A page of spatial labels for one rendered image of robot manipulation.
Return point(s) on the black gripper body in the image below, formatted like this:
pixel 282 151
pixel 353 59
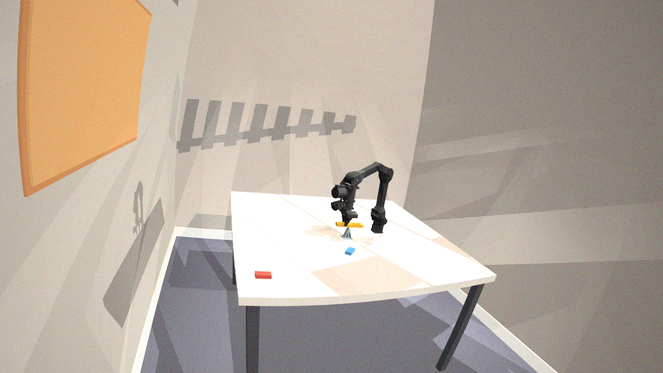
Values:
pixel 349 203

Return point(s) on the red rectangular block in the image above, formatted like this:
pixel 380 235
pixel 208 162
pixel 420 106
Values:
pixel 263 275

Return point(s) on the yellow-orange rectangular bar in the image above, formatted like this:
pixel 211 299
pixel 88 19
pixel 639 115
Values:
pixel 351 224

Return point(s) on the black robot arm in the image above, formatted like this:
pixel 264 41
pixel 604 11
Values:
pixel 354 178

